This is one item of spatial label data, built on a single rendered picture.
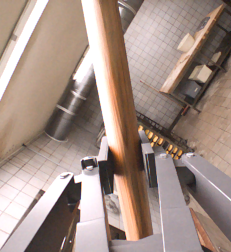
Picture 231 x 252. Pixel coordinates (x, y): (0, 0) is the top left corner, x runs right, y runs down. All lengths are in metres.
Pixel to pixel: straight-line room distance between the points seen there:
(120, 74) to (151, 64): 5.11
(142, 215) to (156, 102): 5.14
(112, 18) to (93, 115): 5.13
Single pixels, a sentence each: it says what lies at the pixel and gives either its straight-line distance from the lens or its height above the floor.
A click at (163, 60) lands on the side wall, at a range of 5.34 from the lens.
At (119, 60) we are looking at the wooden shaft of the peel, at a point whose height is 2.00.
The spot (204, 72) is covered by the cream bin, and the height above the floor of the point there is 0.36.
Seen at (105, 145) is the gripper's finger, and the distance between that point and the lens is 0.18.
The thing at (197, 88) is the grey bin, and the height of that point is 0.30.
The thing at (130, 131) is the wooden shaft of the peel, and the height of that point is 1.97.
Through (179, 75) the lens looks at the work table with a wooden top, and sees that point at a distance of 4.55.
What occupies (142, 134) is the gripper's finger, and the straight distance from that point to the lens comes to 0.20.
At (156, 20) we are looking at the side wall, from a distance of 5.48.
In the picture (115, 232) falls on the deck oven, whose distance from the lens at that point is 2.25.
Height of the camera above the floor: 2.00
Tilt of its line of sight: 7 degrees down
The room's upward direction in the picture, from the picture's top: 60 degrees counter-clockwise
